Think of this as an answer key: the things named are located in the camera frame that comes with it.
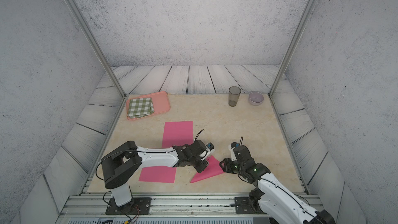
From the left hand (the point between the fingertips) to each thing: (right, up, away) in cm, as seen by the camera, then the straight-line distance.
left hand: (210, 167), depth 84 cm
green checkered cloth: (-49, +32, +28) cm, 64 cm away
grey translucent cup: (+17, +42, +21) cm, 50 cm away
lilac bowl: (+35, +39, +31) cm, 60 cm away
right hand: (+7, +2, -3) cm, 8 cm away
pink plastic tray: (-36, +36, +33) cm, 61 cm away
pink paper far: (-20, +15, +20) cm, 32 cm away
